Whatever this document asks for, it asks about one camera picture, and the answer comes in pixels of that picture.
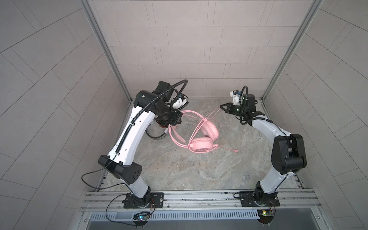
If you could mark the circuit board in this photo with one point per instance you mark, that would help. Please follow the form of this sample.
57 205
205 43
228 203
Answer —
141 216
265 216

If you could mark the pink headphones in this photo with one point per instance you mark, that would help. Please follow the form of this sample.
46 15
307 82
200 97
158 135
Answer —
203 137

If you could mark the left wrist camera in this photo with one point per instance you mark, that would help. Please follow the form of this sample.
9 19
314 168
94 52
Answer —
174 96

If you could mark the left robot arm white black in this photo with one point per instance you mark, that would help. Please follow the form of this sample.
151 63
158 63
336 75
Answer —
147 107

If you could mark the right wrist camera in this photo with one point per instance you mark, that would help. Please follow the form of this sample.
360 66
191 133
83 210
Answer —
236 97

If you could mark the right circuit board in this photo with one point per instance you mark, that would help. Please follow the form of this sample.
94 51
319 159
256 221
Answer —
265 216

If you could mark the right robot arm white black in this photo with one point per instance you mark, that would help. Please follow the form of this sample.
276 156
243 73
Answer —
288 152

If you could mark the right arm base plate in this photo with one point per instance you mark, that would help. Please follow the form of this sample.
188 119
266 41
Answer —
247 199

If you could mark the aluminium mounting rail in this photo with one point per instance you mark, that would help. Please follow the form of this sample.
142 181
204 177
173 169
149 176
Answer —
201 200

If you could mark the ventilation grille strip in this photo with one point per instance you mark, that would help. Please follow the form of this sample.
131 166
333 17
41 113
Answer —
168 215

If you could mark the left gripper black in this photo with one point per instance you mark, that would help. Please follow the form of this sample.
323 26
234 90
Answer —
174 121

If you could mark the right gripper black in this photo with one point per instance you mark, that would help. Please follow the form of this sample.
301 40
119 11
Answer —
230 109

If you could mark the white black headphones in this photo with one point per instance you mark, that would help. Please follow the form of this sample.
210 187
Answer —
155 131

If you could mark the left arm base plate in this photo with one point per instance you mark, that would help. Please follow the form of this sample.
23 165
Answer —
151 200

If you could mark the left circuit board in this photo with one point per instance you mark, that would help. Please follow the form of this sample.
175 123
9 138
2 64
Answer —
141 216

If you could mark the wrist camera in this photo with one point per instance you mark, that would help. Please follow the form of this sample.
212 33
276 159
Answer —
174 96
236 97

